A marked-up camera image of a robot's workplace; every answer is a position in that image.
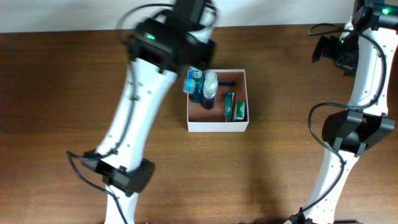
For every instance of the green toothpaste tube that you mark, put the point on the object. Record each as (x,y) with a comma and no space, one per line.
(228,106)

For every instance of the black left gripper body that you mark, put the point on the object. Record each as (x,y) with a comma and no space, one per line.
(204,54)

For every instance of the blue white toothbrush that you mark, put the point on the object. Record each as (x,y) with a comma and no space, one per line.
(189,84)

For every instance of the clear foaming soap pump bottle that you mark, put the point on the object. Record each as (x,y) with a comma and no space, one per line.
(210,88)

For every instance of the blue disposable razor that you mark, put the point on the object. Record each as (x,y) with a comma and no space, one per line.
(227,84)

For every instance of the pink white open box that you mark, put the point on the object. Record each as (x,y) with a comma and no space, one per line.
(202,120)

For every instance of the green white soap box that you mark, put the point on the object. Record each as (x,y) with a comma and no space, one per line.
(239,111)

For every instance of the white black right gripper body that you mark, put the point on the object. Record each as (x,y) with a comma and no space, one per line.
(347,55)

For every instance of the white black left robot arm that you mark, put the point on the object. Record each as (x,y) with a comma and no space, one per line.
(160,48)

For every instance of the blue Listerine mouthwash bottle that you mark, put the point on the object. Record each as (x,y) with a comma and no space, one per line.
(199,78)

